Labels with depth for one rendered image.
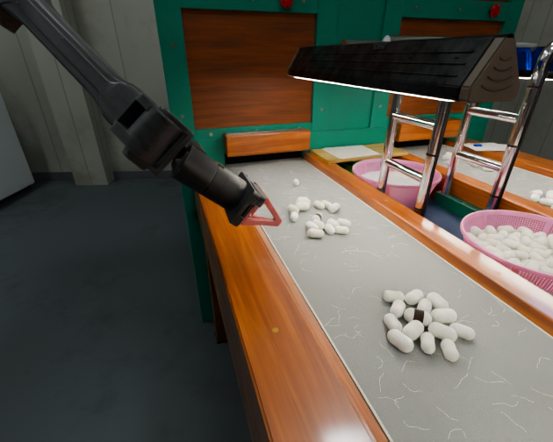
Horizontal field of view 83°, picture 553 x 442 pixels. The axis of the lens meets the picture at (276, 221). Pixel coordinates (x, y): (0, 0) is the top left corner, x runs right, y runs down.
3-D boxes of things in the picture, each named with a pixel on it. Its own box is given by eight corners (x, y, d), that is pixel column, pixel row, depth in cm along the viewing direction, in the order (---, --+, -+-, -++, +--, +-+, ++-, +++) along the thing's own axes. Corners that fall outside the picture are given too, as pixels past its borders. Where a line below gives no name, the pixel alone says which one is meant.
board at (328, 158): (327, 164, 106) (327, 160, 106) (310, 153, 119) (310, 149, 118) (408, 155, 115) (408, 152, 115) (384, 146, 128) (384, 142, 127)
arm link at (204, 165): (164, 177, 44) (186, 144, 43) (163, 166, 50) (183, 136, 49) (205, 202, 48) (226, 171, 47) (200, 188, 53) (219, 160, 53)
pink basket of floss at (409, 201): (429, 224, 87) (437, 192, 83) (338, 204, 99) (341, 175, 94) (438, 192, 108) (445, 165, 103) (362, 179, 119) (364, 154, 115)
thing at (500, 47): (467, 103, 37) (486, 32, 33) (286, 75, 89) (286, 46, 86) (517, 101, 39) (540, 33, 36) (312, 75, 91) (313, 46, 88)
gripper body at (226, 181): (249, 175, 56) (215, 153, 53) (264, 197, 48) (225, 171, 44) (228, 203, 58) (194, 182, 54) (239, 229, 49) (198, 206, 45)
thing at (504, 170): (488, 232, 83) (559, 38, 62) (433, 203, 100) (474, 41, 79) (539, 222, 88) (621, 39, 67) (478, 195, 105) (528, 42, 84)
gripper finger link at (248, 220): (283, 198, 60) (245, 172, 56) (296, 214, 54) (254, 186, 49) (262, 225, 61) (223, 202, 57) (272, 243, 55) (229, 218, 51)
